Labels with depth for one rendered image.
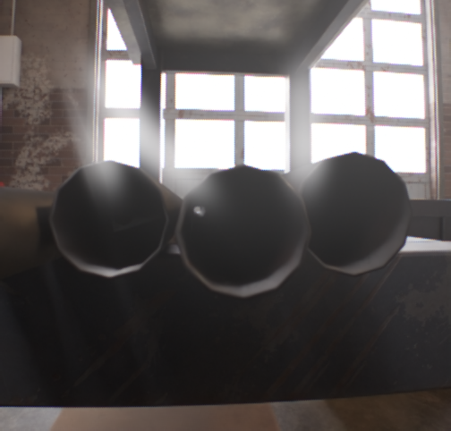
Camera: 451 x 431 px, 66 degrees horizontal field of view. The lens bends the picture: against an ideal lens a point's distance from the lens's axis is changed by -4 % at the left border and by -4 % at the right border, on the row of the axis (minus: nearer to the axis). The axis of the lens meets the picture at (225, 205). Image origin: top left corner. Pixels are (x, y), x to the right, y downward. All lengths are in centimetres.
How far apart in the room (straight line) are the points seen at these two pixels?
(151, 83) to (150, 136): 20
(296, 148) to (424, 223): 96
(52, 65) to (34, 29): 40
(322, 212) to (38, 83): 366
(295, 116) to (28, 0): 319
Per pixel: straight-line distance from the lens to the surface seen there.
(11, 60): 381
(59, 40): 385
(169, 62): 147
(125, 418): 36
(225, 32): 135
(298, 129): 143
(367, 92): 396
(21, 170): 366
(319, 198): 16
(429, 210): 50
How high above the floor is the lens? 23
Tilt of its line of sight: 1 degrees up
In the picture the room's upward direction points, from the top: straight up
